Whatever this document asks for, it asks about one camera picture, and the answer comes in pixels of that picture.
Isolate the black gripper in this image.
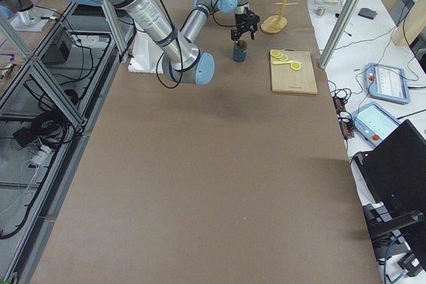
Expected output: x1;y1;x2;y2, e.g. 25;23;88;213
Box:
230;10;260;43

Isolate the dark teal mug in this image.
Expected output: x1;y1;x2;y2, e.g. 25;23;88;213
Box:
232;40;248;63

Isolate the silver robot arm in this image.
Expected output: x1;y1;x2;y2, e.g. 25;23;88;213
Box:
181;0;260;43
69;0;214;85

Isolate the wooden cup storage rack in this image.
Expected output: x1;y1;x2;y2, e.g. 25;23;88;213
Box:
260;0;298;35

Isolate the yellow plastic knife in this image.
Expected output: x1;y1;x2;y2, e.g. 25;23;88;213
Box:
272;61;301;65

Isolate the bamboo cutting board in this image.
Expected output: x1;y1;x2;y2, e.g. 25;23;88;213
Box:
270;49;318;95

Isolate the small metal cylinder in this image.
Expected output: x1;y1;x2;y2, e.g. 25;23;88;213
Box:
315;7;325;17

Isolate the black square pad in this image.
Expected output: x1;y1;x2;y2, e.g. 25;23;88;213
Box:
358;8;377;20

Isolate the near teach pendant tablet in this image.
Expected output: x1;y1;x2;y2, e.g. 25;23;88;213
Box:
365;63;411;104

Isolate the teach pendant tablet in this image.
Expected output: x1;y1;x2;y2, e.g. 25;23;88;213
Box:
365;63;411;104
353;102;401;146

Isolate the far teach pendant tablet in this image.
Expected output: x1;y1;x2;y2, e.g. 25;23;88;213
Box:
353;102;401;146

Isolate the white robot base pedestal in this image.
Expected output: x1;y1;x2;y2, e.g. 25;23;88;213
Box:
128;31;163;74

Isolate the aluminium frame post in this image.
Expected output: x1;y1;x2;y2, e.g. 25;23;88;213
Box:
318;0;359;69

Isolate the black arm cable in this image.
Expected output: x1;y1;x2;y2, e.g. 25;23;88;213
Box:
146;0;240;90

